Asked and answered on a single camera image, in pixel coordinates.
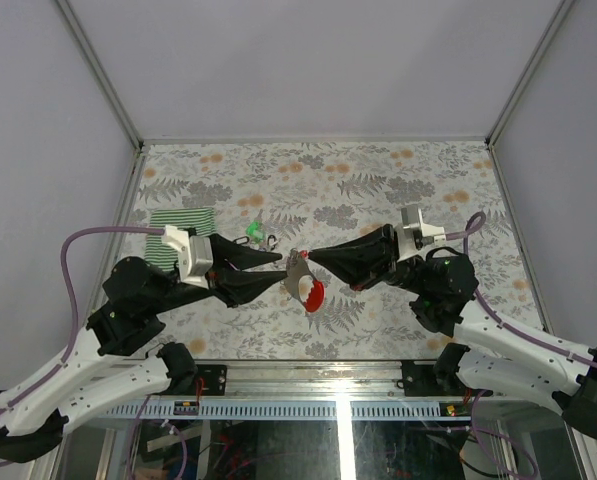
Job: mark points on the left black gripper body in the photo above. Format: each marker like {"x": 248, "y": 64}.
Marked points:
{"x": 210, "y": 291}

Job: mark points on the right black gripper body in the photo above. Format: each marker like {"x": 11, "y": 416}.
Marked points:
{"x": 409, "y": 272}

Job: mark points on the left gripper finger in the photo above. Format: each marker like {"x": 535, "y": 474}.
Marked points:
{"x": 232, "y": 256}
{"x": 236, "y": 288}

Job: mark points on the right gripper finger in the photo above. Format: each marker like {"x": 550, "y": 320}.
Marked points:
{"x": 376, "y": 245}
{"x": 360, "y": 269}

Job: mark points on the red handled metal key tool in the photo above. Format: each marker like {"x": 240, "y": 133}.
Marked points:
{"x": 301, "y": 283}

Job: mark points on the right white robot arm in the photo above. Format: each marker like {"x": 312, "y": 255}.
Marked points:
{"x": 487, "y": 351}

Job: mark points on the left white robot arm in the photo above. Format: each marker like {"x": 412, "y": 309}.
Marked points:
{"x": 71, "y": 388}

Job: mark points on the silver keys bunch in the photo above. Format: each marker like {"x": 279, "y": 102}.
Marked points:
{"x": 266, "y": 243}

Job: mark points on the green striped cloth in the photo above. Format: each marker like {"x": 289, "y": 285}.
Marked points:
{"x": 196, "y": 221}

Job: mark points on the green key tag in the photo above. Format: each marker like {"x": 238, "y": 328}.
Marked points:
{"x": 255, "y": 232}

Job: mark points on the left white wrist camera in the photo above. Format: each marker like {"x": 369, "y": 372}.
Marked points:
{"x": 194, "y": 255}

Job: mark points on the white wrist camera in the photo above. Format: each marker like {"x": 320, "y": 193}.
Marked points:
{"x": 413, "y": 234}
{"x": 194, "y": 255}

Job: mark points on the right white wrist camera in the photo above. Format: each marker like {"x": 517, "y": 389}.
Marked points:
{"x": 413, "y": 234}

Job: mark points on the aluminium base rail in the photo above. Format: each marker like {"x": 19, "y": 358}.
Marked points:
{"x": 308, "y": 390}

